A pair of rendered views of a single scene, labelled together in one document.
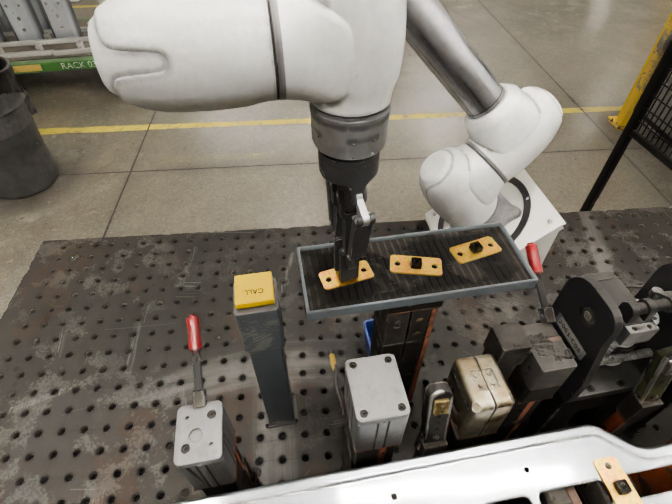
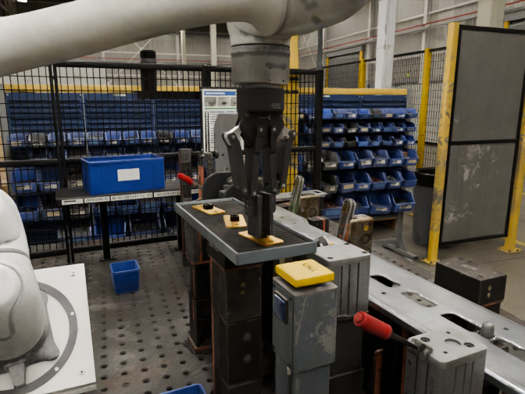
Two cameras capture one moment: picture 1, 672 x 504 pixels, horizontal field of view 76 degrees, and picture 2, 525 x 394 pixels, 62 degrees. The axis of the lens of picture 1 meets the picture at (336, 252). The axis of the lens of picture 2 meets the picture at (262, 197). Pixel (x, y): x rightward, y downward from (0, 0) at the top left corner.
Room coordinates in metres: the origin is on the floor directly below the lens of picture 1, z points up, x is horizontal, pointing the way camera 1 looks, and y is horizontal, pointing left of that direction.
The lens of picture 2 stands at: (0.63, 0.66, 1.38)
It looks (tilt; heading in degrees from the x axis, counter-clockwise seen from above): 12 degrees down; 255
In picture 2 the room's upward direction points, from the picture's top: straight up
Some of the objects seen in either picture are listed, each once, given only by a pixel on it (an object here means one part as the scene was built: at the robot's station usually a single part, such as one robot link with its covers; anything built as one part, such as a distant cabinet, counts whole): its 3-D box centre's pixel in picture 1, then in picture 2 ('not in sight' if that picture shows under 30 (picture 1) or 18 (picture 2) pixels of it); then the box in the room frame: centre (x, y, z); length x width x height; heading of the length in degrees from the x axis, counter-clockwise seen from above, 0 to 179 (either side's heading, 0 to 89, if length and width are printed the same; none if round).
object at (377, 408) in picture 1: (369, 438); (333, 349); (0.29, -0.06, 0.90); 0.13 x 0.10 x 0.41; 10
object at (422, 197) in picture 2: not in sight; (436, 207); (-2.14, -2.99, 0.36); 0.50 x 0.50 x 0.73
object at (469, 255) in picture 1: (475, 247); (208, 207); (0.50, -0.24, 1.17); 0.08 x 0.04 x 0.01; 111
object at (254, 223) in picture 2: (343, 253); (255, 215); (0.46, -0.01, 1.20); 0.03 x 0.01 x 0.07; 110
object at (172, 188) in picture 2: not in sight; (169, 188); (0.53, -1.26, 1.01); 0.90 x 0.22 x 0.03; 10
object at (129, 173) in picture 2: not in sight; (123, 173); (0.72, -1.23, 1.09); 0.30 x 0.17 x 0.13; 16
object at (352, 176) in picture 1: (348, 174); (260, 117); (0.45, -0.02, 1.36); 0.08 x 0.07 x 0.09; 20
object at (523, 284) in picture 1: (412, 266); (234, 223); (0.47, -0.13, 1.16); 0.37 x 0.14 x 0.02; 100
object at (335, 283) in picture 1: (346, 273); (260, 234); (0.45, -0.02, 1.17); 0.08 x 0.04 x 0.01; 110
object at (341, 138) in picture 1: (349, 122); (260, 69); (0.45, -0.02, 1.43); 0.09 x 0.09 x 0.06
